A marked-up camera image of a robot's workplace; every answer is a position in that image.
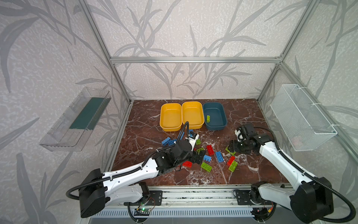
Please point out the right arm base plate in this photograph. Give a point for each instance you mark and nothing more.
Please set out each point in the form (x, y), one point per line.
(243, 196)

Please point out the blue brick centre right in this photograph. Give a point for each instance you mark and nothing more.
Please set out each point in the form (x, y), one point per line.
(219, 157)

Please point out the blue brick underside up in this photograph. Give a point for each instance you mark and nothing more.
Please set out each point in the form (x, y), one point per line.
(171, 142)

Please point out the white wire mesh basket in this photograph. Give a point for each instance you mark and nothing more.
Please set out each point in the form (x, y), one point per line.
(302, 121)

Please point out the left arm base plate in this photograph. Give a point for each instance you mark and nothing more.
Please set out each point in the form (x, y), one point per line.
(152, 197)

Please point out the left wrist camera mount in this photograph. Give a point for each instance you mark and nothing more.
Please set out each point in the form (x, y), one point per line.
(192, 139)

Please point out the middle yellow plastic bin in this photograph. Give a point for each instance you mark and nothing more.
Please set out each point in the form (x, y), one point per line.
(192, 112)

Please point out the clear plastic wall tray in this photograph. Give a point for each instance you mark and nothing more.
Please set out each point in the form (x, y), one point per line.
(74, 128)

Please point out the blue brick far left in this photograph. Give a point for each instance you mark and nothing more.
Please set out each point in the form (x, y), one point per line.
(166, 141)

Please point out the green circuit board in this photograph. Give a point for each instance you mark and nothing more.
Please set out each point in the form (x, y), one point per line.
(142, 212)

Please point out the aluminium frame rail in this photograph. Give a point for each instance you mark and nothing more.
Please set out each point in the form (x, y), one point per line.
(342, 137)

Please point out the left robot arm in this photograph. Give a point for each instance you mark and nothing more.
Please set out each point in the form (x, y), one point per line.
(125, 186)

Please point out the green brick underside up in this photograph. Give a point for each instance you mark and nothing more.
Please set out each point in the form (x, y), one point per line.
(206, 167)

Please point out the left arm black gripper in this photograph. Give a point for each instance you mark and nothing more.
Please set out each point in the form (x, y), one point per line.
(196, 156)

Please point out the light blue brick on side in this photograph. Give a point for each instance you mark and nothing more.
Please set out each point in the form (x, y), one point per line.
(207, 158)

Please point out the left yellow plastic bin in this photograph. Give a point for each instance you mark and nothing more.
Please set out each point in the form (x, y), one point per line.
(171, 117)

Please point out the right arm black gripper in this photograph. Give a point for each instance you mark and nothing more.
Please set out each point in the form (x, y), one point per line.
(237, 146)

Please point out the teal plastic bin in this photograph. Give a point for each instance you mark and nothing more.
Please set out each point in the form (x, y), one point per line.
(218, 117)

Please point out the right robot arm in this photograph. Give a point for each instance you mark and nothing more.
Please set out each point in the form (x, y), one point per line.
(308, 200)

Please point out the red brick bottom edge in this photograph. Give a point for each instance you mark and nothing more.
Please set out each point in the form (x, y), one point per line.
(187, 164)

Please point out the yellow plastic bin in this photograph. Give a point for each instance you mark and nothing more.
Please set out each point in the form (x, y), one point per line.
(171, 117)
(192, 112)

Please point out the green brick bottom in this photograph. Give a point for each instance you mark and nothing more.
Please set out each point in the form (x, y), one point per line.
(199, 149)

